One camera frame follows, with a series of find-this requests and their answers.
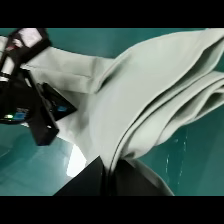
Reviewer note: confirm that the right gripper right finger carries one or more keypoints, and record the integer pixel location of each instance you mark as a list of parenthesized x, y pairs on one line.
[(133, 183)]

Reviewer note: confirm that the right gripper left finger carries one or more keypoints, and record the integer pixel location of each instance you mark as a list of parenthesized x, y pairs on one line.
[(91, 181)]

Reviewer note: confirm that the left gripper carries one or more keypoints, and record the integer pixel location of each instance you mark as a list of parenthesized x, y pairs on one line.
[(16, 100)]

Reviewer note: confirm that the pale grey shirt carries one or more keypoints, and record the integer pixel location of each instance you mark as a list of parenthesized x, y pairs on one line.
[(140, 96)]

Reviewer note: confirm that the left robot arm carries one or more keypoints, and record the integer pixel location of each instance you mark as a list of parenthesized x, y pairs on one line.
[(25, 41)]

